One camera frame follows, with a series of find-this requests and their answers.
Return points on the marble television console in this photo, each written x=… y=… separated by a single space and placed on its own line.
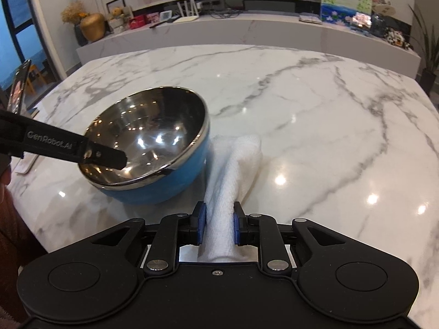
x=274 y=31

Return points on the flat grey box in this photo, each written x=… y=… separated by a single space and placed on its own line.
x=310 y=19

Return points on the long-leaf potted plant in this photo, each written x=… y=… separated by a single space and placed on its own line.
x=428 y=75

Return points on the teddy bear bouquet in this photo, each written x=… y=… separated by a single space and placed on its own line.
x=119 y=20

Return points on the lotus pond painting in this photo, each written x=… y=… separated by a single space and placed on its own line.
x=338 y=13

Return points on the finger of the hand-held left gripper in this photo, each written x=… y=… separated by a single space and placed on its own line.
x=109 y=157

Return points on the round paper fan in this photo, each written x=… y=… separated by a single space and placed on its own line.
x=382 y=1

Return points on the cow toy figure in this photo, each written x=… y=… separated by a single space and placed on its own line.
x=396 y=38

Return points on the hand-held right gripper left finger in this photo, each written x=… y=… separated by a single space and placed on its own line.
x=202 y=226

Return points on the dark jar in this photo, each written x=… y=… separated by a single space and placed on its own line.
x=378 y=25

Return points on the small white display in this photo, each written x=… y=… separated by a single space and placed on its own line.
x=165 y=15

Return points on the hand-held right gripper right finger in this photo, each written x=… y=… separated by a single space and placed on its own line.
x=236 y=228

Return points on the blue steel-lined bowl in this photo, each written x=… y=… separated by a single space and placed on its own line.
x=164 y=185

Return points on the small photo frame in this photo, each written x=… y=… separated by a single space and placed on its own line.
x=362 y=20

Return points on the black media box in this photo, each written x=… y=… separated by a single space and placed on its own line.
x=274 y=4

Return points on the dark vase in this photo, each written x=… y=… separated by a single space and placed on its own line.
x=79 y=37

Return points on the black picture frame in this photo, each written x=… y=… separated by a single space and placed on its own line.
x=115 y=1

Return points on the red gift box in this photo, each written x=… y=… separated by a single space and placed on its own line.
x=137 y=22

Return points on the white router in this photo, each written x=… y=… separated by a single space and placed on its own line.
x=187 y=19

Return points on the white towel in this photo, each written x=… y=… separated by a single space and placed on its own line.
x=236 y=171

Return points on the pink card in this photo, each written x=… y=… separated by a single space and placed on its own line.
x=152 y=17

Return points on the gold vase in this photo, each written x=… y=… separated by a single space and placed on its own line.
x=92 y=28

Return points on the dried flower bunch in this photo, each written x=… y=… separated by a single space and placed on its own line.
x=72 y=12

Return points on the black stick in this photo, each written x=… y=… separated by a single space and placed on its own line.
x=159 y=24

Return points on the white phone stand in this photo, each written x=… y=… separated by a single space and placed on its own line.
x=25 y=165

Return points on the wooden chair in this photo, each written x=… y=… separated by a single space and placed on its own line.
x=37 y=75

